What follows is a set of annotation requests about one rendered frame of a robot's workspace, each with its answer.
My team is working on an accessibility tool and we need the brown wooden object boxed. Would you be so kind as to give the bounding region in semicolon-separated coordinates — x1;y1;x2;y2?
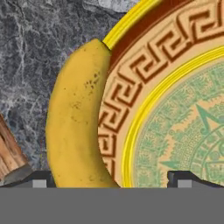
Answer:
0;114;33;186

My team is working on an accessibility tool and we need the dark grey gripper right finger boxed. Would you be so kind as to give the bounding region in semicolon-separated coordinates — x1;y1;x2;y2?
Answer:
166;170;224;189

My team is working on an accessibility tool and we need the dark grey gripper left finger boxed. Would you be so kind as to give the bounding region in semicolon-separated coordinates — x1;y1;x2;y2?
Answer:
3;170;56;189

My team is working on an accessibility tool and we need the yellow banana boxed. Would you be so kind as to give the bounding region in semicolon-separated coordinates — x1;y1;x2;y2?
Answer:
45;38;120;189

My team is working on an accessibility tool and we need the ornate patterned plate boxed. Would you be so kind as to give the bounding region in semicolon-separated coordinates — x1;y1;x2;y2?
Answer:
97;0;224;189

